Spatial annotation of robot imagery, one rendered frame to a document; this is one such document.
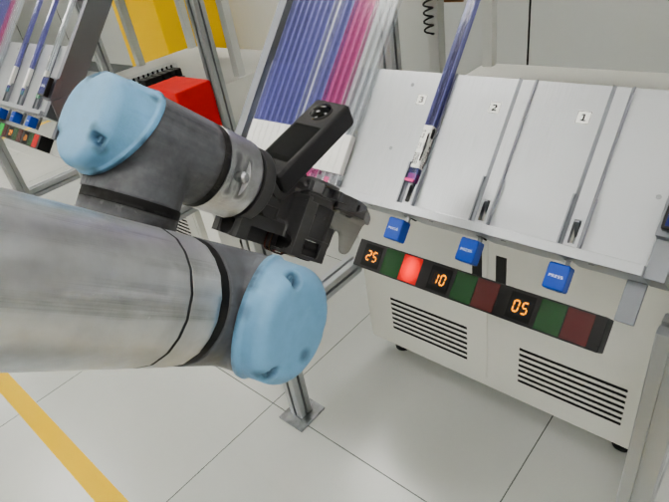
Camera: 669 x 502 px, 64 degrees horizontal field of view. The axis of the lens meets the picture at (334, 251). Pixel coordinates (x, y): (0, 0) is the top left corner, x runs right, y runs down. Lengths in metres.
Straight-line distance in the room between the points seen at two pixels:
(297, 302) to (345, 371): 1.21
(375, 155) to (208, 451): 0.91
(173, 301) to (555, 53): 2.56
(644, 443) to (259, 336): 0.61
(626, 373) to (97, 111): 1.01
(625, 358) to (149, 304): 0.98
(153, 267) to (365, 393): 1.22
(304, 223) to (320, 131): 0.09
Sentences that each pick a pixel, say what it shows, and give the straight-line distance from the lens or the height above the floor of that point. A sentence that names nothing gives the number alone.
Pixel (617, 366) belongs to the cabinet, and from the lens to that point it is 1.16.
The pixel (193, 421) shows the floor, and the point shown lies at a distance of 1.53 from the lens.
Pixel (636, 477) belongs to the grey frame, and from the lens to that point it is 0.88.
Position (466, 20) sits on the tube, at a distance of 0.80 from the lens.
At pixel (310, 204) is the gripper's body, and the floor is 0.84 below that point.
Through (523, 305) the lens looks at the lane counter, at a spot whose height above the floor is 0.66.
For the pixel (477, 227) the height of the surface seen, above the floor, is 0.73.
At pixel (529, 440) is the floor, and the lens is 1.37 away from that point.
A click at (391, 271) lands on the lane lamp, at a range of 0.74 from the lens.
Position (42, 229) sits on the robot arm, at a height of 0.99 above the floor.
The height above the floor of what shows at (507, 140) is 0.80.
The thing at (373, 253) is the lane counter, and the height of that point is 0.66.
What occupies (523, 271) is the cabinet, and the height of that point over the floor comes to 0.43.
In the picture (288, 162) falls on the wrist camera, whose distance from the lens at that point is 0.52.
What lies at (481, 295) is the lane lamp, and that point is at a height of 0.65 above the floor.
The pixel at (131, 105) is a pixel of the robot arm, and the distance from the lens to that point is 0.41.
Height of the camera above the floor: 1.08
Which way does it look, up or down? 33 degrees down
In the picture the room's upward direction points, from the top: 10 degrees counter-clockwise
